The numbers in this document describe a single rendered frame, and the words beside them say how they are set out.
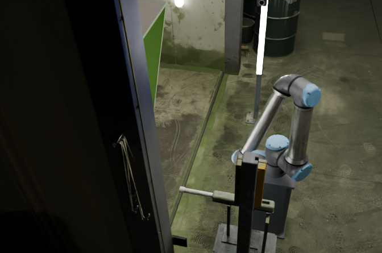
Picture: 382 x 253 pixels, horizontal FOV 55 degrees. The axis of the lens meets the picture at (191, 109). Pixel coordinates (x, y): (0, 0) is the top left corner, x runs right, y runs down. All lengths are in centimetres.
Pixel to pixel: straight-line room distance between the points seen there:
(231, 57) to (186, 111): 97
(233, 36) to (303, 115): 249
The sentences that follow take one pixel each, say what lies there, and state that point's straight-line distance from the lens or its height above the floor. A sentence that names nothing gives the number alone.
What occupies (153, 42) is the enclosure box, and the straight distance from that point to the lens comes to 285.
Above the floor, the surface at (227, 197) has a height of 114.
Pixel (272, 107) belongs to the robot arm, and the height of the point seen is 131.
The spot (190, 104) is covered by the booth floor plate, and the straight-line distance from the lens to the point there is 420.
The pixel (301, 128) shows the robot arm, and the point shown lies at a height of 121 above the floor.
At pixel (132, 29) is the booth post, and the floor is 205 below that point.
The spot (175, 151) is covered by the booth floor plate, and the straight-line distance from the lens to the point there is 367.
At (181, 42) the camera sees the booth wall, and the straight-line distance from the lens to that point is 468.
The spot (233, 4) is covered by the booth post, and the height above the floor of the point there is 94.
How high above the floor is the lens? 266
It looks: 39 degrees down
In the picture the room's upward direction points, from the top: 4 degrees counter-clockwise
